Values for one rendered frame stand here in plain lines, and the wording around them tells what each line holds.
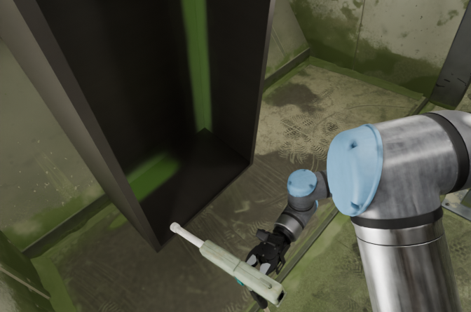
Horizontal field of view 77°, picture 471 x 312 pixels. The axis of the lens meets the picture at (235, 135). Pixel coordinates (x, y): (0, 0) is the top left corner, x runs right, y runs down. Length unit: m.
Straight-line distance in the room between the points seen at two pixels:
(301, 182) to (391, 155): 0.58
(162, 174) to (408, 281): 1.21
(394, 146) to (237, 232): 1.44
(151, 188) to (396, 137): 1.20
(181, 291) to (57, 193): 0.91
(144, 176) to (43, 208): 0.74
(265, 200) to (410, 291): 1.46
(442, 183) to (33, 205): 1.93
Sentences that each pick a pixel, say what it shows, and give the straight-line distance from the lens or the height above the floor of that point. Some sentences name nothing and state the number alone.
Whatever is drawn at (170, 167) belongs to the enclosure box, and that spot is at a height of 0.52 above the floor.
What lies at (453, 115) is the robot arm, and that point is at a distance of 0.49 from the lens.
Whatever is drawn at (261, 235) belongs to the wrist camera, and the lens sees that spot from 0.94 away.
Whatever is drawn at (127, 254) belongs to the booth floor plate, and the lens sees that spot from 1.90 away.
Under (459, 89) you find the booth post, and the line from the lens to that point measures 2.67.
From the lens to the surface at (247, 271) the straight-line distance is 0.94.
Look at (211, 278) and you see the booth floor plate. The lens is 1.69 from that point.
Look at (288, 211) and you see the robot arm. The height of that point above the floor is 0.70.
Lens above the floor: 1.60
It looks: 43 degrees down
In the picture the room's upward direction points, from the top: 10 degrees counter-clockwise
